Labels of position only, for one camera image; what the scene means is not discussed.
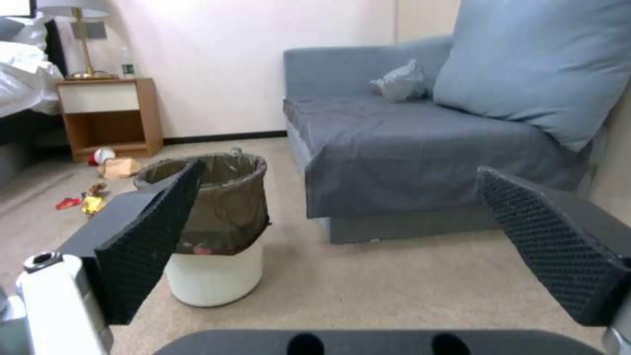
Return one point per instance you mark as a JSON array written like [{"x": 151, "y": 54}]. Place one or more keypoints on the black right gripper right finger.
[{"x": 552, "y": 233}]

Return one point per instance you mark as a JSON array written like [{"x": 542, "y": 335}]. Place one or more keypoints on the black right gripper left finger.
[{"x": 143, "y": 236}]

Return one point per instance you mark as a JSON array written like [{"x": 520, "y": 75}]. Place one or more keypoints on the white trash can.
[{"x": 217, "y": 270}]

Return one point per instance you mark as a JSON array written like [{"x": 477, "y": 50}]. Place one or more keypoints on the red and white can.
[{"x": 101, "y": 155}]

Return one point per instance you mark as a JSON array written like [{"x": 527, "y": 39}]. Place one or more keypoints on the yellow snack wrapper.
[{"x": 93, "y": 201}]

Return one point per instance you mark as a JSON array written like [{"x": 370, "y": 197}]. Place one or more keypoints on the crumpled brown paper bag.
[{"x": 118, "y": 167}]

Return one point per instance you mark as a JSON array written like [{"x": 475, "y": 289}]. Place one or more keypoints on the red snack wrapper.
[{"x": 68, "y": 202}]

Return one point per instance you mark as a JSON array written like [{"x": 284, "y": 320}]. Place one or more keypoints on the dark bin liner bag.
[{"x": 231, "y": 203}]

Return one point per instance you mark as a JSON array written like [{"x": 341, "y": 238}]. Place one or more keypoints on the wooden nightstand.
[{"x": 108, "y": 114}]

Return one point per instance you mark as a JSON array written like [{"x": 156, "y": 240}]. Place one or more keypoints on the grey-blue sofa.
[{"x": 424, "y": 148}]

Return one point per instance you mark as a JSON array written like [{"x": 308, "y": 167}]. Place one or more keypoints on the light blue pillow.
[{"x": 532, "y": 66}]

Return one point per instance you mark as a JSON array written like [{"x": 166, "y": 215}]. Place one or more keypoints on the clear plastic water bottle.
[{"x": 127, "y": 63}]

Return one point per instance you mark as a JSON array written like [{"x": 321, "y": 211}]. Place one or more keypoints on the bed with white duvet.
[{"x": 24, "y": 81}]

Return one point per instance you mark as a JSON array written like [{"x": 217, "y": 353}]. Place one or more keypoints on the brass table lamp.
[{"x": 84, "y": 40}]

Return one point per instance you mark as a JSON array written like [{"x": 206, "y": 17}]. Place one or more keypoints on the black headboard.
[{"x": 55, "y": 48}]

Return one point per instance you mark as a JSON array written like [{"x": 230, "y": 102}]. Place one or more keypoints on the crumpled grey plastic bag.
[{"x": 401, "y": 83}]

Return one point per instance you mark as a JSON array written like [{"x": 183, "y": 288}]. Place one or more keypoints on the grey wall switch panel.
[{"x": 89, "y": 29}]

